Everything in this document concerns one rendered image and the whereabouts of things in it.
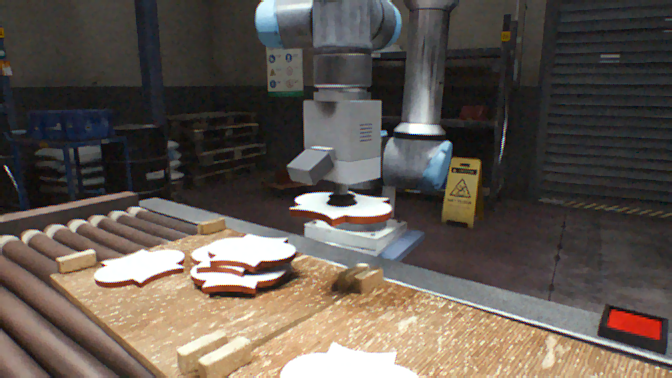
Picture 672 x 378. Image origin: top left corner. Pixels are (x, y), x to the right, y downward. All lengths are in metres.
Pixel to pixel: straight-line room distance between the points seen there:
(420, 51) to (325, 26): 0.44
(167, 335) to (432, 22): 0.76
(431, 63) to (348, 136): 0.47
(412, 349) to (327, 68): 0.35
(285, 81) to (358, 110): 5.79
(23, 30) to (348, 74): 5.24
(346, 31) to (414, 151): 0.46
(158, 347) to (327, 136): 0.33
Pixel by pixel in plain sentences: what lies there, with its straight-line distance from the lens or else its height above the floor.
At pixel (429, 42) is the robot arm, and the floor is 1.33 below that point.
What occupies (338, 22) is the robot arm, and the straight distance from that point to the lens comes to 0.56.
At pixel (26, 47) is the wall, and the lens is 5.66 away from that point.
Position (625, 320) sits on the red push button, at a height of 0.93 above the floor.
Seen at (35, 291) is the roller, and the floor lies 0.92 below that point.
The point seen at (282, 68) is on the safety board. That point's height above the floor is 1.49.
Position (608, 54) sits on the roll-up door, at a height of 1.55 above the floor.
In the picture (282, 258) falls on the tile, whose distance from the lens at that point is 0.69.
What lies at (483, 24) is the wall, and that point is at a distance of 5.28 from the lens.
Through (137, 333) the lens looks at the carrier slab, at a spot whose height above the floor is 0.94.
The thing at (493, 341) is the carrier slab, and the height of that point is 0.94.
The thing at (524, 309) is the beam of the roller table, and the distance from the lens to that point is 0.73.
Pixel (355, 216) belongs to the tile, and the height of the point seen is 1.08.
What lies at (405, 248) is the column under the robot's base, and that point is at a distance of 1.05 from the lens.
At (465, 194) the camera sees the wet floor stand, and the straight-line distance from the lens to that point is 4.10.
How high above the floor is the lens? 1.24
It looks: 14 degrees down
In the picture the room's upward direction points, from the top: straight up
